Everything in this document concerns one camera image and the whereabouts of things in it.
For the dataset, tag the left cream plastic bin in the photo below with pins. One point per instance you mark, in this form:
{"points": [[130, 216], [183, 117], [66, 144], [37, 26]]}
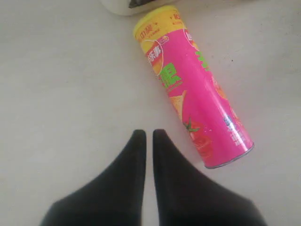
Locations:
{"points": [[130, 7]]}

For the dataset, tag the pink chips can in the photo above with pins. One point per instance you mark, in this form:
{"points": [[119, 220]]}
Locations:
{"points": [[201, 105]]}

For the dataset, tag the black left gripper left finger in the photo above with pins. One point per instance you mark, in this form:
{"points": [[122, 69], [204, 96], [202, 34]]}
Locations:
{"points": [[113, 198]]}

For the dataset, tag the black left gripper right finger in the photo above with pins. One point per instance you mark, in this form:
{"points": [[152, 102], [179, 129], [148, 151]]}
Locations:
{"points": [[187, 197]]}

